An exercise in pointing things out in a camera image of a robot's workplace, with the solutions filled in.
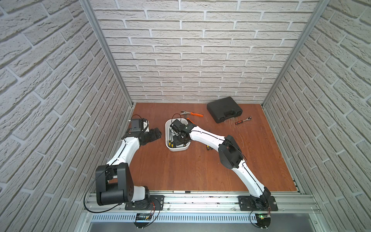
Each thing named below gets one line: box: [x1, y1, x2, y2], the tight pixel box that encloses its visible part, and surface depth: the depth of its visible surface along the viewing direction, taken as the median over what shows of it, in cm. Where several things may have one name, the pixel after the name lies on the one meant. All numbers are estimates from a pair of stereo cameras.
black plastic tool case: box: [206, 96, 243, 124], surface depth 116 cm
